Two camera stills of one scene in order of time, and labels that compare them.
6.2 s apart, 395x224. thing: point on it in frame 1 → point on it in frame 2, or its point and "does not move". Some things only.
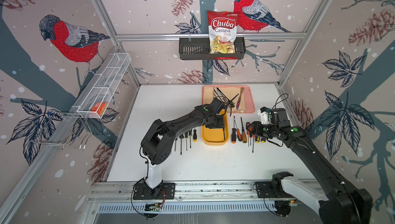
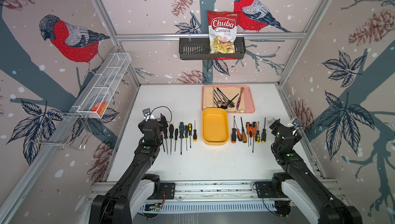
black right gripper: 255,128 → 279,126
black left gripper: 221,125 → 162,123
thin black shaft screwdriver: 248,132 does not move
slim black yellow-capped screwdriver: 195,136 does not move
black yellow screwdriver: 186,136 does not move
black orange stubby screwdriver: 234,131 does not move
